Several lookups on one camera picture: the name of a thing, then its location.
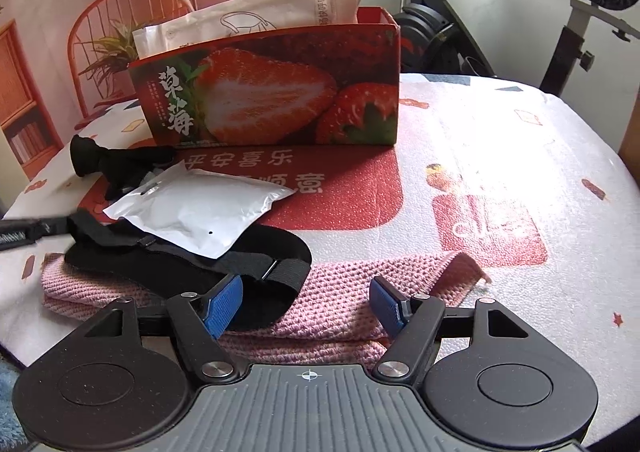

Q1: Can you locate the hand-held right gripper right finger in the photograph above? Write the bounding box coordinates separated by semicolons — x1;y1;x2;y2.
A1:
369;276;531;379

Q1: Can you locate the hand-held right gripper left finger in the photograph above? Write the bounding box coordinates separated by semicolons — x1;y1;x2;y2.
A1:
82;273;246;380

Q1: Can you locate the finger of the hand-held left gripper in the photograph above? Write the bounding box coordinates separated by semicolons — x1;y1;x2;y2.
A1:
0;216;71;251

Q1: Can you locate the pink knitted cloth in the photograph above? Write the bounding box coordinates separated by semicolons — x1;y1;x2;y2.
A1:
40;252;488;379

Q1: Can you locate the black strapped support wrap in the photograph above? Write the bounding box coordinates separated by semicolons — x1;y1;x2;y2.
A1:
64;212;313;333

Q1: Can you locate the red strawberry print box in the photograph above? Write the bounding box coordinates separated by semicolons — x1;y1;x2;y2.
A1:
127;6;401;149

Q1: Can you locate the white foil packet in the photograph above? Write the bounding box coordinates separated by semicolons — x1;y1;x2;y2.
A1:
102;163;296;260

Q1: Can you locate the blue fluffy rug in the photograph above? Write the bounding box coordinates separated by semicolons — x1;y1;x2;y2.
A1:
0;352;36;452

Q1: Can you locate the white line drawing packet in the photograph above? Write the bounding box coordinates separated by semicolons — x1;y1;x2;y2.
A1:
132;0;321;58

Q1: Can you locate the black exercise bike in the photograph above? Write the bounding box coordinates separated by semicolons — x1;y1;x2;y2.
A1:
400;0;640;98

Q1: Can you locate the brown wooden panel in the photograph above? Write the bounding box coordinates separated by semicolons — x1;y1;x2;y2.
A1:
617;97;640;169

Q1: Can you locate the black rubber handle object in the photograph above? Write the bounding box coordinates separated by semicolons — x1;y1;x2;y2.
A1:
70;136;177;200

